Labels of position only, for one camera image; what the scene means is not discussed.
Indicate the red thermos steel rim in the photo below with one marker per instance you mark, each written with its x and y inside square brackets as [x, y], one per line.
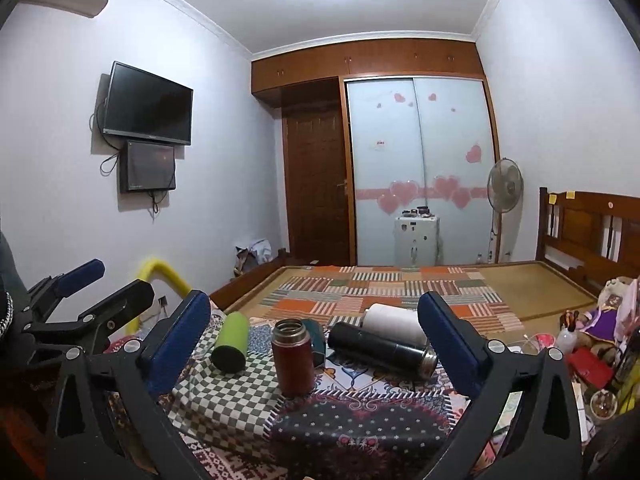
[292, 357]

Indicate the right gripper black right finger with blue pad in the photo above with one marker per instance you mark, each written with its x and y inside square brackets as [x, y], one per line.
[543, 440]

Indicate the wooden bed footboard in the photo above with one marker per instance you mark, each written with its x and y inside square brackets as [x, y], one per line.
[228, 295]

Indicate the bag on floor corner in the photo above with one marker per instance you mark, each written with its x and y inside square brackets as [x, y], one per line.
[251, 256]

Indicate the wardrobe with heart stickers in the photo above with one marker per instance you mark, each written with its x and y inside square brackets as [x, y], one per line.
[419, 133]

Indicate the black thermos bottle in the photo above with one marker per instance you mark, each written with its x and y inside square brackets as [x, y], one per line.
[358, 345]

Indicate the plush toy purple clothes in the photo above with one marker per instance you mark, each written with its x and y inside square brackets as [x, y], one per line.
[616, 312]

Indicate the clear bottle black cap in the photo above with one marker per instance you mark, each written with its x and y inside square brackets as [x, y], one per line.
[567, 337]

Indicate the white small appliance cabinet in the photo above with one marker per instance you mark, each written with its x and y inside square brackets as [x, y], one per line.
[416, 239]

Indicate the patchwork patterned cloth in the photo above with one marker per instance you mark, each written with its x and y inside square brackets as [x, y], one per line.
[358, 423]

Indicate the small bowl with snacks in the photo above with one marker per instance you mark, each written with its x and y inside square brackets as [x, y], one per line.
[603, 406]

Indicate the red box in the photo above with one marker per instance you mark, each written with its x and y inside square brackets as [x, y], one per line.
[589, 368]

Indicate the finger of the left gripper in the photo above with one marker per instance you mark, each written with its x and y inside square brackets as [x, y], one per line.
[47, 294]
[115, 311]

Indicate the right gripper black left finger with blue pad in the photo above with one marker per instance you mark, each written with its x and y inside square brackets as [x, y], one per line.
[81, 435]

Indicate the dark green faceted cup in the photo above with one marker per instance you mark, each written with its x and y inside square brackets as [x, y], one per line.
[317, 341]

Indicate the wooden bed headboard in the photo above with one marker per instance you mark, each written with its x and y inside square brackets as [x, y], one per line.
[588, 237]

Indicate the wall mounted black television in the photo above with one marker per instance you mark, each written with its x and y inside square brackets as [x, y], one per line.
[142, 105]

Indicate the yellow foam padded rail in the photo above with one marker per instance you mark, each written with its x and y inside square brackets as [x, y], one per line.
[169, 286]

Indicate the dark wooden door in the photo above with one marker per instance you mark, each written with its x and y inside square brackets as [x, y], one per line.
[316, 183]

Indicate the small black wall monitor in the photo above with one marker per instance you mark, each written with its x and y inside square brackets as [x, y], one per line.
[146, 167]

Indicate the white thermos bottle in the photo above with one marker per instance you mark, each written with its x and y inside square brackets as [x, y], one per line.
[394, 323]

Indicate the striped orange bed mat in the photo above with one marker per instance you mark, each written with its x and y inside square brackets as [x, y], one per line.
[328, 294]

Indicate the lime green bottle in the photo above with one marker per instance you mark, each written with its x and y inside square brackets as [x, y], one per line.
[230, 348]

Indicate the white standing fan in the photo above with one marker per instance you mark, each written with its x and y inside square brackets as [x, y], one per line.
[505, 189]

